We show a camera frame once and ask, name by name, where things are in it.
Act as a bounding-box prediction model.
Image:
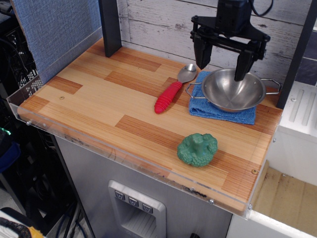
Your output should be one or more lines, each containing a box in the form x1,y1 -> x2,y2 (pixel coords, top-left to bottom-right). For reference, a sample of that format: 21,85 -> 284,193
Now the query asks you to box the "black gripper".
191,0 -> 270,81

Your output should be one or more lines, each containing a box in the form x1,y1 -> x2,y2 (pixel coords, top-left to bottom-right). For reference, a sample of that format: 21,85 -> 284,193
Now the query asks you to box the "silver metal bowl with handles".
186,68 -> 282,113

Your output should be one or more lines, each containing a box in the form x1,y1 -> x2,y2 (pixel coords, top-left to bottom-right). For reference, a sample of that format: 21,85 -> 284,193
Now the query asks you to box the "blue folded cloth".
189,70 -> 256,125

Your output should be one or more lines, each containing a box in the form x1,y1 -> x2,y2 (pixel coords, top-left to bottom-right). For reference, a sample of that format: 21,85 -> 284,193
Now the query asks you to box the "clear acrylic table guard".
8,40 -> 282,216

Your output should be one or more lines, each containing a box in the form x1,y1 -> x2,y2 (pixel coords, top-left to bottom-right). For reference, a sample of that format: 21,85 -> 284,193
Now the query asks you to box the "green toy broccoli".
177,133 -> 218,167

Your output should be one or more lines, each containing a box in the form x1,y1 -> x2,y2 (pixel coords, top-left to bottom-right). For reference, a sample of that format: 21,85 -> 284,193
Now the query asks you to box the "white toy sink unit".
227,82 -> 317,238

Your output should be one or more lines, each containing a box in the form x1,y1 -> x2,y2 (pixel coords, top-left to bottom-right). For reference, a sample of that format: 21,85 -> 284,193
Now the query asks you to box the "blue fabric panel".
11,0 -> 102,84

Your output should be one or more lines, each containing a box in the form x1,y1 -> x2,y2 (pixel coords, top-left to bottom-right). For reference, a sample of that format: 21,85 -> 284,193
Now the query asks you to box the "silver toy fridge cabinet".
57,138 -> 232,238

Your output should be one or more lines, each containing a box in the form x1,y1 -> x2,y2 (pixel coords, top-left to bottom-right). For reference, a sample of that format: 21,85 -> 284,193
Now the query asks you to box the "grey ice dispenser panel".
108,180 -> 167,238

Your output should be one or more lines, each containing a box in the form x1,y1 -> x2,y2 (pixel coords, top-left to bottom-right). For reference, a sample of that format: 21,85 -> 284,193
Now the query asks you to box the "black plastic crate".
0,7 -> 39,100

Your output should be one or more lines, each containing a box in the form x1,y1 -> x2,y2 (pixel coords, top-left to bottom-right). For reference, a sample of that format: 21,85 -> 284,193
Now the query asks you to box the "yellow black object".
23,227 -> 45,238

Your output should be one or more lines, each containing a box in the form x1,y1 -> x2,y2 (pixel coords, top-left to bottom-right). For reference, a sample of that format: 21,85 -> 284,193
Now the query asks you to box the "red handled silver spoon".
154,63 -> 197,114

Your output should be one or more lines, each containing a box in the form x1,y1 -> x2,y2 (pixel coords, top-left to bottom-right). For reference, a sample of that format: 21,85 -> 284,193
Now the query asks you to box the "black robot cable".
247,0 -> 274,17

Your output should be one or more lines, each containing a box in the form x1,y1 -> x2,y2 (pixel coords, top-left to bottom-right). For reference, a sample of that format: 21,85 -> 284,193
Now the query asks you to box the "dark right vertical post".
276,0 -> 317,109

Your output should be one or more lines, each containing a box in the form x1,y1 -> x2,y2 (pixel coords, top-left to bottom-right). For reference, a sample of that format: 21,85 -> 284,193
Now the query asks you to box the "dark vertical post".
98,0 -> 122,58
276,0 -> 317,109

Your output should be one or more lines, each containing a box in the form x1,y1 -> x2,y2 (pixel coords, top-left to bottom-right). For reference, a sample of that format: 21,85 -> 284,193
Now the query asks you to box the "dark left vertical post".
98,0 -> 122,58

